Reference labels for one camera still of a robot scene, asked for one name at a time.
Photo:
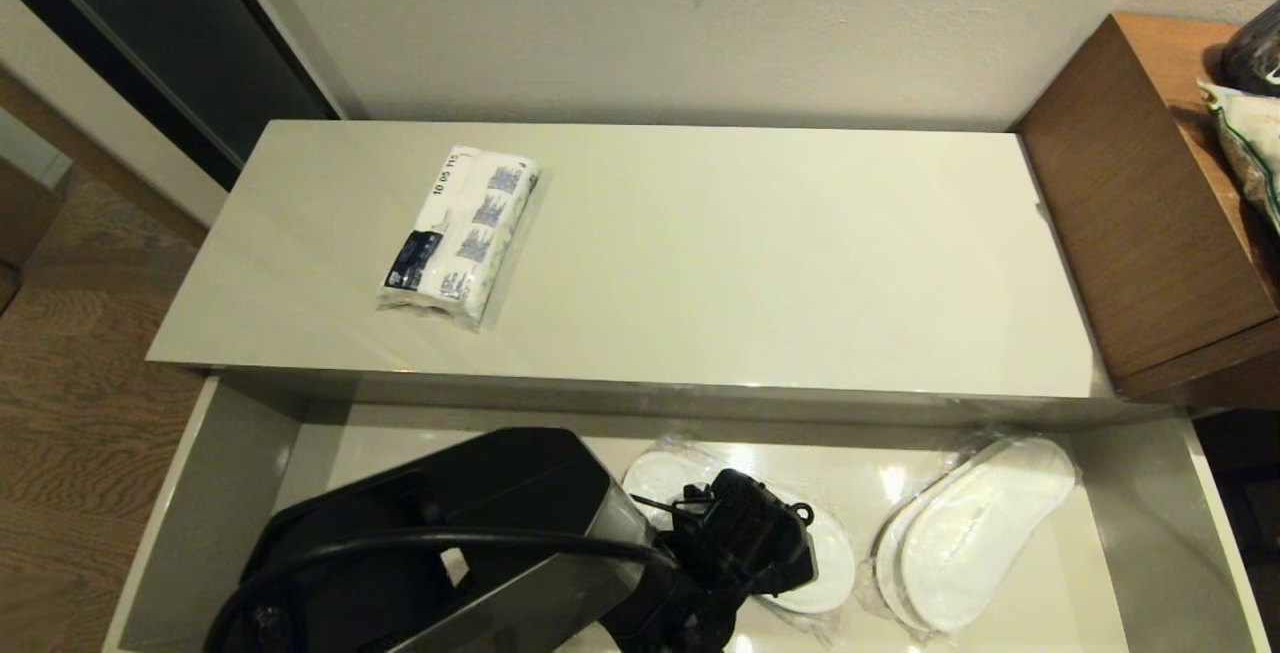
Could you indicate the brown wooden baseboard strip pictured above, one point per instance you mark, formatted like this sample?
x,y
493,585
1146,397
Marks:
x,y
100,165

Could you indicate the dark door panel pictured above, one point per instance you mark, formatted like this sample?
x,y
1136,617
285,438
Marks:
x,y
150,13

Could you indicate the white disposable slipper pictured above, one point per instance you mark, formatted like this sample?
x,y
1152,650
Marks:
x,y
886,568
832,573
985,528

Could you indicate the glossy white drawer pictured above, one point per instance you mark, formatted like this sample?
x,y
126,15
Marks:
x,y
1130,533

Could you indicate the white bag green edge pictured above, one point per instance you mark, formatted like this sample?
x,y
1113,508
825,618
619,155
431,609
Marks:
x,y
1255,153

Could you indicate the brown box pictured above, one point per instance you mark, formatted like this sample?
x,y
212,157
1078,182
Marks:
x,y
25,218

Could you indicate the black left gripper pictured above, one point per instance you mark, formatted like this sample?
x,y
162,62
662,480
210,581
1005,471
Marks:
x,y
680,613

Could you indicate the glossy white cabinet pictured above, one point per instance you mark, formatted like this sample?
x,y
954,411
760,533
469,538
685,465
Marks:
x,y
750,253

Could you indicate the left robot arm silver black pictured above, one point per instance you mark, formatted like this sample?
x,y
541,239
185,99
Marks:
x,y
520,493

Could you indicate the white tissue pack blue print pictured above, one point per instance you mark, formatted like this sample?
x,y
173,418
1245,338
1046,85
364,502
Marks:
x,y
460,233

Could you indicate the white door frame strip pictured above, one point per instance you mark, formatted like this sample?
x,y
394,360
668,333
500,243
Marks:
x,y
295,33

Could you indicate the brown wooden side table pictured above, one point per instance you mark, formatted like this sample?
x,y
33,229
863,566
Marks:
x,y
1130,193

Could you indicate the dark plastic bag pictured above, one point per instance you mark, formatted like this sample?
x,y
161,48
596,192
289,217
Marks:
x,y
1255,53

